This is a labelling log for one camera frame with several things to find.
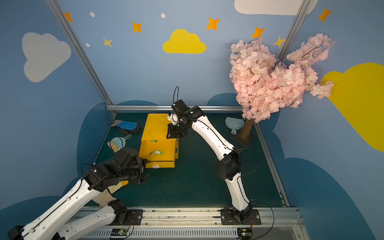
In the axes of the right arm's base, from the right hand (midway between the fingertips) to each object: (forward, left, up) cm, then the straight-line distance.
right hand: (170, 136), depth 79 cm
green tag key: (-6, +6, -8) cm, 12 cm away
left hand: (-15, +6, -2) cm, 16 cm away
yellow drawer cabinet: (+7, +10, -2) cm, 12 cm away
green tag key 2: (+1, +11, -8) cm, 13 cm away
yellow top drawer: (-11, +1, -7) cm, 13 cm away
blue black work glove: (+21, +39, -22) cm, 50 cm away
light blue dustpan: (+33, -43, -25) cm, 60 cm away
